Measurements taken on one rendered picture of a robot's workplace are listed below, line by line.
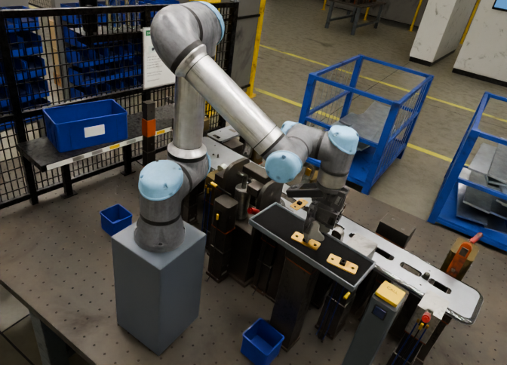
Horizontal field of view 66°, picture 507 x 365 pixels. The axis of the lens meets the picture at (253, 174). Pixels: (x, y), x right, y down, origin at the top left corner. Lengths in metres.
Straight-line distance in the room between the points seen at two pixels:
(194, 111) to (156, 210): 0.28
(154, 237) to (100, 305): 0.51
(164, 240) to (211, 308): 0.49
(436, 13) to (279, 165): 8.46
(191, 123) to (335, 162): 0.41
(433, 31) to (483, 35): 0.92
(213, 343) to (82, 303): 0.49
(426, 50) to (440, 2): 0.92
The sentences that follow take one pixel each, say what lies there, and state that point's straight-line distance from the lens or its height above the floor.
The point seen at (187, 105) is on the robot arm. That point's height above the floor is 1.49.
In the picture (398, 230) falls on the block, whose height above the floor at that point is 1.03.
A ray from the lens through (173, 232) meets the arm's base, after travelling 1.15.
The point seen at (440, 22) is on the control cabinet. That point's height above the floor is 0.88.
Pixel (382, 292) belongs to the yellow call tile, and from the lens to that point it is 1.12.
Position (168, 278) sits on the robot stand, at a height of 1.04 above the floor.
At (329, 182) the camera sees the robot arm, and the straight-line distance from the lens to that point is 1.01.
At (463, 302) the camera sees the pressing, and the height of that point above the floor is 1.00.
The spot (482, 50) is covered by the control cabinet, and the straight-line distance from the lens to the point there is 9.18.
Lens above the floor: 1.91
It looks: 32 degrees down
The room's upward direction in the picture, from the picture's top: 9 degrees clockwise
